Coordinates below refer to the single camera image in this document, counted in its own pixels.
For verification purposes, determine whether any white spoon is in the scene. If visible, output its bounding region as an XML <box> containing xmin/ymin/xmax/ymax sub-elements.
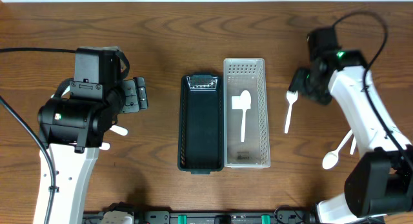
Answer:
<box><xmin>350</xmin><ymin>137</ymin><xmax>357</xmax><ymax>155</ymax></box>
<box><xmin>284</xmin><ymin>90</ymin><xmax>298</xmax><ymax>134</ymax></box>
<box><xmin>239</xmin><ymin>90</ymin><xmax>251</xmax><ymax>143</ymax></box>
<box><xmin>322</xmin><ymin>130</ymin><xmax>352</xmax><ymax>170</ymax></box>

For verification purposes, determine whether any clear plastic basket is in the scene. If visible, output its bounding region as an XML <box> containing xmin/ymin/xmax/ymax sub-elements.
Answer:
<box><xmin>223</xmin><ymin>58</ymin><xmax>270</xmax><ymax>168</ymax></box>

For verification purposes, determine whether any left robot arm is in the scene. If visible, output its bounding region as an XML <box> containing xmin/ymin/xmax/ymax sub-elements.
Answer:
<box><xmin>34</xmin><ymin>46</ymin><xmax>148</xmax><ymax>223</ymax></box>

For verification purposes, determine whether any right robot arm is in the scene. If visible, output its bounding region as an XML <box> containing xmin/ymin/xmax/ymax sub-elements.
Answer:
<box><xmin>288</xmin><ymin>27</ymin><xmax>412</xmax><ymax>223</ymax></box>

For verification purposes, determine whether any white fork middle left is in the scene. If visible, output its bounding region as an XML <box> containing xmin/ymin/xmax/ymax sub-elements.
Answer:
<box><xmin>110</xmin><ymin>125</ymin><xmax>128</xmax><ymax>136</ymax></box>

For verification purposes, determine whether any white fork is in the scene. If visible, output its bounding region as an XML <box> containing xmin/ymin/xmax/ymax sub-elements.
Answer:
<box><xmin>110</xmin><ymin>125</ymin><xmax>128</xmax><ymax>136</ymax></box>
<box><xmin>99</xmin><ymin>142</ymin><xmax>111</xmax><ymax>150</ymax></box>

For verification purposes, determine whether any white fork lower left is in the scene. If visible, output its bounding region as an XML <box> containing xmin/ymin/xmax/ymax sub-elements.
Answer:
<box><xmin>99</xmin><ymin>142</ymin><xmax>111</xmax><ymax>150</ymax></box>

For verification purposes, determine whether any black plastic basket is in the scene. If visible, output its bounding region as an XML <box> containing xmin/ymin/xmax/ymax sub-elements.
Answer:
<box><xmin>177</xmin><ymin>74</ymin><xmax>224</xmax><ymax>175</ymax></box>

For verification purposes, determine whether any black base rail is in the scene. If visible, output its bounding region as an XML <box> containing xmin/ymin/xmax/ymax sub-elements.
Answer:
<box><xmin>81</xmin><ymin>202</ymin><xmax>319</xmax><ymax>224</ymax></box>

